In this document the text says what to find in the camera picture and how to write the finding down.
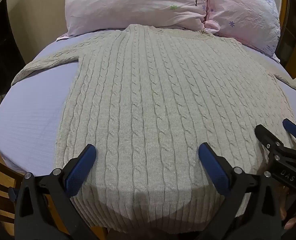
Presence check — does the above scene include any dark furniture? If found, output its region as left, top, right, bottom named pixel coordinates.
left=0, top=0, right=26, bottom=97

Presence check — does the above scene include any person's right hand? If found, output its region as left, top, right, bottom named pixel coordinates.
left=278, top=187, right=296, bottom=228

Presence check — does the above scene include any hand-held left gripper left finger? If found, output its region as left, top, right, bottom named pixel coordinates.
left=14, top=144, right=97, bottom=240

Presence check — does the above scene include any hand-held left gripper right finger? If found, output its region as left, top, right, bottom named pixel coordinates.
left=198, top=142, right=283, bottom=240

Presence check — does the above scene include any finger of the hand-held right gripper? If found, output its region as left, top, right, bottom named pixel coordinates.
left=255, top=124, right=284, bottom=156
left=282, top=119, right=296, bottom=141

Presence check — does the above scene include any lavender bed sheet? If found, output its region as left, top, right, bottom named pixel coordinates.
left=0, top=33, right=296, bottom=178

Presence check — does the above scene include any wooden headboard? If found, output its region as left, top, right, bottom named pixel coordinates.
left=275, top=0, right=296, bottom=81

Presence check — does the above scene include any pink floral pillow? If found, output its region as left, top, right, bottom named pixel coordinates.
left=57, top=0, right=221, bottom=41
left=207, top=0, right=281, bottom=58

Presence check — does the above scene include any cream cable-knit sweater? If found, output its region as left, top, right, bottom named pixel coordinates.
left=12, top=24, right=296, bottom=233

